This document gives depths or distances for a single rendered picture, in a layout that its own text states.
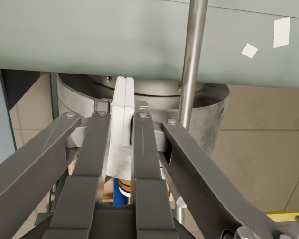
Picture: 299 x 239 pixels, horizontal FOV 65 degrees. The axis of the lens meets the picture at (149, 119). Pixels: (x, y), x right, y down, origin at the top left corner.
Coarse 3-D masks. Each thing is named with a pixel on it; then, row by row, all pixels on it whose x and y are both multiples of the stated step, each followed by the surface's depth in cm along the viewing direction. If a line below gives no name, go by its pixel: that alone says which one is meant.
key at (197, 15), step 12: (192, 0) 15; (204, 0) 15; (192, 12) 15; (204, 12) 15; (192, 24) 16; (204, 24) 16; (192, 36) 16; (192, 48) 17; (192, 60) 18; (192, 72) 18; (192, 84) 19; (180, 96) 21; (192, 96) 20; (180, 108) 21; (180, 120) 22; (180, 216) 31
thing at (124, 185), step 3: (120, 180) 53; (123, 180) 52; (126, 180) 51; (129, 180) 51; (120, 183) 54; (123, 183) 52; (126, 183) 52; (129, 183) 51; (120, 186) 54; (123, 186) 53; (126, 186) 53; (129, 186) 53; (123, 189) 54; (126, 189) 53; (129, 189) 53; (126, 192) 53; (129, 192) 53
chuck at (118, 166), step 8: (64, 104) 37; (64, 112) 37; (200, 128) 35; (208, 128) 36; (216, 128) 39; (192, 136) 35; (200, 136) 36; (208, 136) 37; (216, 136) 41; (120, 144) 33; (200, 144) 37; (208, 144) 39; (112, 152) 34; (120, 152) 34; (128, 152) 34; (208, 152) 40; (112, 160) 35; (120, 160) 35; (128, 160) 34; (112, 168) 35; (120, 168) 35; (128, 168) 35; (160, 168) 35; (112, 176) 36; (120, 176) 36; (128, 176) 36
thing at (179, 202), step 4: (160, 160) 34; (164, 168) 32; (164, 172) 31; (164, 176) 31; (168, 176) 30; (168, 180) 30; (168, 184) 30; (172, 184) 29; (172, 188) 29; (176, 188) 28; (172, 192) 28; (176, 192) 28; (176, 196) 27; (180, 196) 27; (176, 200) 27; (180, 200) 27; (180, 204) 27; (184, 204) 28
